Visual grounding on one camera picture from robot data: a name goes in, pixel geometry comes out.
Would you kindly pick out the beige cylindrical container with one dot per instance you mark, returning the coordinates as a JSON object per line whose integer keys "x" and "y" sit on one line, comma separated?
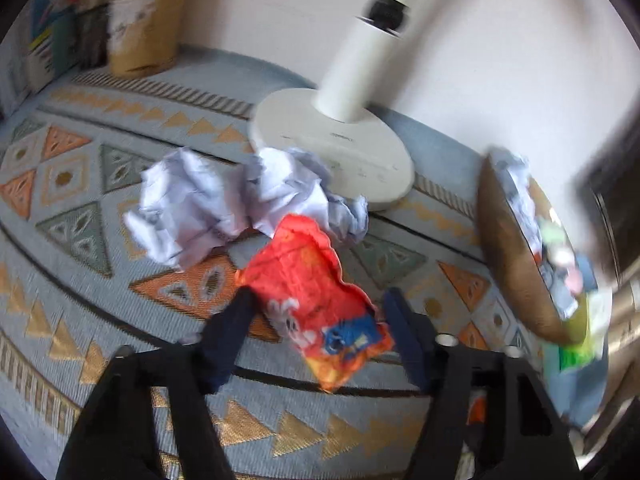
{"x": 625, "y": 310}

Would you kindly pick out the white desk lamp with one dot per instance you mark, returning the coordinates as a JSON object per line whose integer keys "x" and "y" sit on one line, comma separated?
{"x": 345, "y": 80}

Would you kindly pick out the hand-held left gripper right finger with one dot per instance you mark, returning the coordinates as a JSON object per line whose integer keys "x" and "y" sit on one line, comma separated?
{"x": 405, "y": 345}

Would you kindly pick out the orange fuzzy ball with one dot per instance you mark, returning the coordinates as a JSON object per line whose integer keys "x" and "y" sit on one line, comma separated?
{"x": 476, "y": 407}

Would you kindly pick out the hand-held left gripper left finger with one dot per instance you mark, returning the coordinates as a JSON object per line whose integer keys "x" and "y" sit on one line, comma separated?
{"x": 232, "y": 340}

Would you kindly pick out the red snack packet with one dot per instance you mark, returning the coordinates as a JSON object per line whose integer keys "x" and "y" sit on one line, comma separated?
{"x": 300, "y": 280}

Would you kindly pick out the black monitor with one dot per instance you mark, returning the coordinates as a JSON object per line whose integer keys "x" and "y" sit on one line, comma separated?
{"x": 615, "y": 200}

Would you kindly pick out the brown paper bag holder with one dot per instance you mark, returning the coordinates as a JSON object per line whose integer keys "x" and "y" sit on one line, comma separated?
{"x": 145, "y": 35}

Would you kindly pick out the patterned blue table mat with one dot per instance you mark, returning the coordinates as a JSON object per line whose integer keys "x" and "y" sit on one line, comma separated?
{"x": 100, "y": 260}

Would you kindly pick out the dark pen cup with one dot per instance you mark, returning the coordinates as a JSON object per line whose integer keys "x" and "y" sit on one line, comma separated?
{"x": 92, "y": 35}

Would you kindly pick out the amber ribbed glass bowl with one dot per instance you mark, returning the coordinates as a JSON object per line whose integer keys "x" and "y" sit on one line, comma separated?
{"x": 510, "y": 255}

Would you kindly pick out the green tissue pack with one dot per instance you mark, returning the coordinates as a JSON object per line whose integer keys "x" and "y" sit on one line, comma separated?
{"x": 575, "y": 355}

